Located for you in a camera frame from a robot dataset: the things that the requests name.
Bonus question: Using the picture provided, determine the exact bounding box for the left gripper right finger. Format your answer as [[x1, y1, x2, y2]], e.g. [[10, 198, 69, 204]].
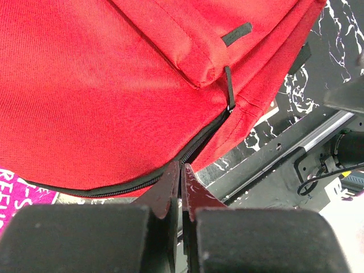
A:
[[181, 164, 349, 272]]

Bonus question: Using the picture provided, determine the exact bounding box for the red student backpack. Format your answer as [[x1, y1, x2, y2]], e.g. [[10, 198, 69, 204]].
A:
[[1, 1, 326, 197]]

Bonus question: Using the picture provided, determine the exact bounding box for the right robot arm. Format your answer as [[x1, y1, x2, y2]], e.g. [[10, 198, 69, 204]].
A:
[[324, 82, 363, 168]]

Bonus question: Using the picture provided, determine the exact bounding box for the purple treehouse book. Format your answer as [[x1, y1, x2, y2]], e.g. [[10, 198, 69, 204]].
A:
[[0, 167, 58, 235]]

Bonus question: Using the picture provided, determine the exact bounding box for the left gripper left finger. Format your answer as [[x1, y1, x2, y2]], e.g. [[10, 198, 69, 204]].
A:
[[1, 162, 180, 272]]

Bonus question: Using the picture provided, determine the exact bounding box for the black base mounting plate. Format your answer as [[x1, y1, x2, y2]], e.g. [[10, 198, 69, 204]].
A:
[[196, 106, 356, 208]]

